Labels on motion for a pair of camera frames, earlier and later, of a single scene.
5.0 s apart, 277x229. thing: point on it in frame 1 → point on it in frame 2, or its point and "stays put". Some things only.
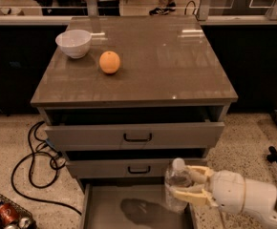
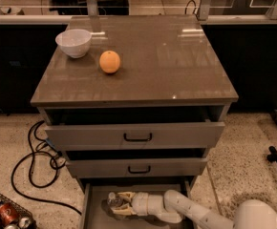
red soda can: [7, 214] stays put
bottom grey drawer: [131, 203] stays put
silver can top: [24, 222] stays put
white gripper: [229, 188] → [139, 203]
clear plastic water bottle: [178, 175] → [114, 201]
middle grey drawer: [130, 163] stays put
